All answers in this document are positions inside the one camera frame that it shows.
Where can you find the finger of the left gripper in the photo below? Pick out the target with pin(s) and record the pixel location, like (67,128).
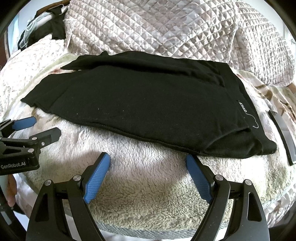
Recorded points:
(12,148)
(10,126)

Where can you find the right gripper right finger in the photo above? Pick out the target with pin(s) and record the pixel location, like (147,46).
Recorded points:
(247,220)

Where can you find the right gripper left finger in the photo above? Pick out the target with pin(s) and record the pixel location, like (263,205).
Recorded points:
(48,219)

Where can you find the black pants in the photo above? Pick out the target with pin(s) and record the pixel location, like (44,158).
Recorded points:
(194,106)

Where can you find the left hand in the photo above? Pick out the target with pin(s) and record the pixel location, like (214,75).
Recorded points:
(11,191)

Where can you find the black phone on bed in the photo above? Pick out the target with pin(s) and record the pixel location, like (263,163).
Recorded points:
(285,135)

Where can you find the fleece floral blanket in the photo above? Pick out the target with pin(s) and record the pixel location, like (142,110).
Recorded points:
(147,191)

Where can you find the dark clothes pile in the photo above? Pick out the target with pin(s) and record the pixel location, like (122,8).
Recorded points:
(49,20)

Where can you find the quilted beige comforter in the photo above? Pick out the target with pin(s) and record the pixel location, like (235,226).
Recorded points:
(232,32)

